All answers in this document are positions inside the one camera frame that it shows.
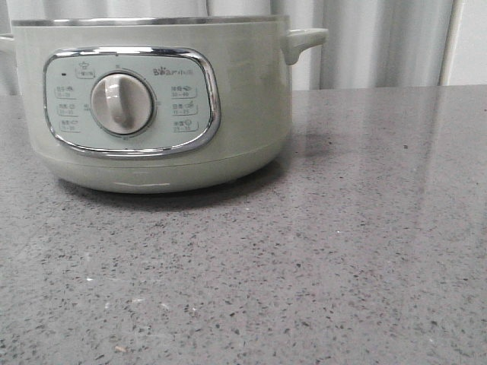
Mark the white pleated curtain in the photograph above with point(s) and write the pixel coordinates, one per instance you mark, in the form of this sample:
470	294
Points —
371	43

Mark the pale green electric cooking pot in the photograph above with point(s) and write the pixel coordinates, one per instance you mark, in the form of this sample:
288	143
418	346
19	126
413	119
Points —
154	105

